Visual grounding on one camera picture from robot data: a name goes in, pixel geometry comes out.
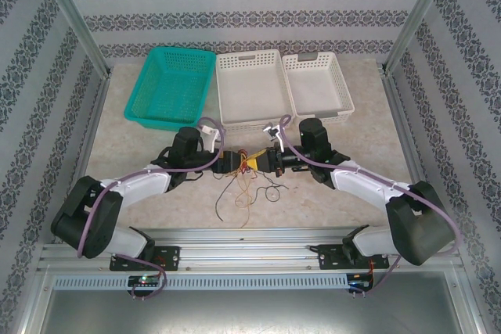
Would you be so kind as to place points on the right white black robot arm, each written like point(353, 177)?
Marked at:
point(368, 181)

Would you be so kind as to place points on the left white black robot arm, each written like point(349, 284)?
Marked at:
point(137, 185)

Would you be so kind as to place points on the small white plastic basket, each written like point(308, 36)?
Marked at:
point(317, 87)

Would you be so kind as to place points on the teal plastic basket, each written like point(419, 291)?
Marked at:
point(168, 83)

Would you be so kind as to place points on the large white plastic basket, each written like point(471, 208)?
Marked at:
point(250, 91)

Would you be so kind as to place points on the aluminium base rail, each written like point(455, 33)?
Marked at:
point(242, 250)

